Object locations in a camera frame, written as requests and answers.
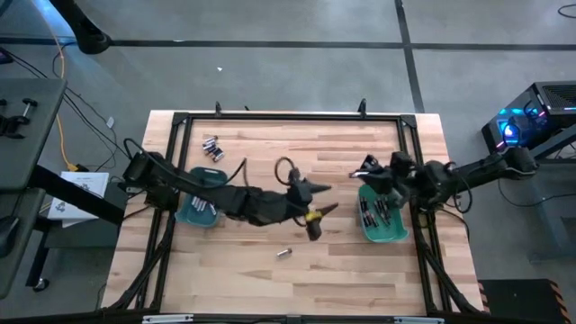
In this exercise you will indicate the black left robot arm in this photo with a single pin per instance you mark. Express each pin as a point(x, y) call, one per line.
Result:
point(234, 202)

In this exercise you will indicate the black RGB computer tower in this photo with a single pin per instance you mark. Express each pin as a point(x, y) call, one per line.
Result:
point(540, 112)

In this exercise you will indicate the black caster wheel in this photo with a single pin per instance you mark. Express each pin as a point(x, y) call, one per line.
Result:
point(41, 283)

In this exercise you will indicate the grey desk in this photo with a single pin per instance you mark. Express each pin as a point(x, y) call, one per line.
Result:
point(27, 135)
point(18, 252)

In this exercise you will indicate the black computer mouse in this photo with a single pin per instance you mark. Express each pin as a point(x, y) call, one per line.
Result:
point(6, 234)

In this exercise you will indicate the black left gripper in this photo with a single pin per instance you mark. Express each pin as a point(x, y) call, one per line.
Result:
point(301, 198)

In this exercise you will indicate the black yellow hazard mat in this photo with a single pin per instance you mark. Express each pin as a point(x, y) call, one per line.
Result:
point(522, 301)

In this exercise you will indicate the black desk support beam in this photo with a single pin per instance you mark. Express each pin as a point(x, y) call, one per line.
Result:
point(49, 179)

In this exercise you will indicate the black curved stand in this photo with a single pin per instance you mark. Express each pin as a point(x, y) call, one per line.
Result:
point(85, 31)

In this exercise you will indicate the white floor tag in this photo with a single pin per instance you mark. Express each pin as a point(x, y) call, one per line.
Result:
point(110, 121)

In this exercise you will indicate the teal plastic bin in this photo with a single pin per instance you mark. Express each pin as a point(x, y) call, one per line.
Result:
point(189, 216)
point(387, 231)

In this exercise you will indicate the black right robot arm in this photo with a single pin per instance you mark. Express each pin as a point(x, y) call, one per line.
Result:
point(490, 168)

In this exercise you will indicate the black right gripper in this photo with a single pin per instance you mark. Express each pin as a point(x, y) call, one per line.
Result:
point(396, 177)

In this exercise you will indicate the black aluminium table frame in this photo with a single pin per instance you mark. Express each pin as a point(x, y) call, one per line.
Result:
point(252, 116)

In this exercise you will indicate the black desk clamp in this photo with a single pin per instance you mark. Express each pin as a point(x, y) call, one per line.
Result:
point(13, 121)

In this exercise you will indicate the silver bracket plate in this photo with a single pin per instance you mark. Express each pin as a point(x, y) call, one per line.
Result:
point(418, 320)
point(166, 318)

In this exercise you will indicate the black frame clamp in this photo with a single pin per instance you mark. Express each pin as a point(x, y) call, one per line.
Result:
point(218, 108)
point(362, 105)

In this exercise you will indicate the white paper sheet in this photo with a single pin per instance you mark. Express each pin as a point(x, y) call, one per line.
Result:
point(58, 209)

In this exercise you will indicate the grey side table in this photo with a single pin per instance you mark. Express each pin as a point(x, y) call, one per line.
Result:
point(553, 202)

